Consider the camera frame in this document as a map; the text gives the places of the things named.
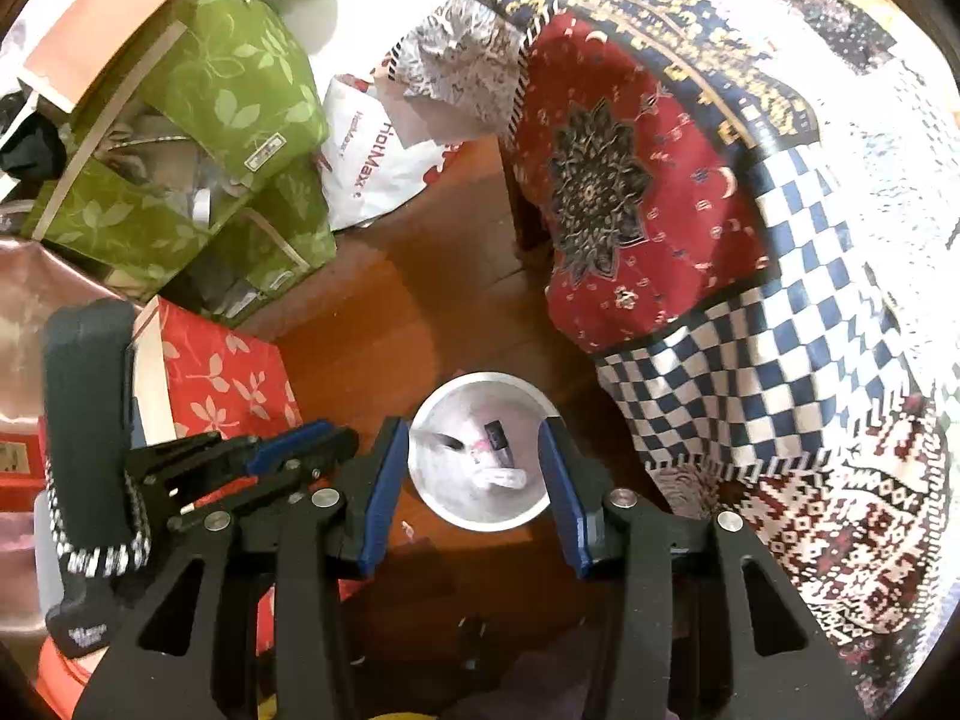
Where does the patchwork patterned bed sheet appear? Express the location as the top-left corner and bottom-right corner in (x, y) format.
(382, 0), (958, 718)

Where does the white round trash bin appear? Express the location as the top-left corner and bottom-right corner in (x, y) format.
(409, 372), (556, 533)

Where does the white HotMaxx plastic bag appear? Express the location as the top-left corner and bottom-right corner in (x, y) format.
(316, 75), (462, 231)

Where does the green leaf-pattern storage box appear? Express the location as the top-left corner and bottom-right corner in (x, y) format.
(2, 0), (335, 327)

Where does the red leaf-pattern storage box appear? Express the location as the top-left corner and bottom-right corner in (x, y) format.
(133, 298), (302, 445)

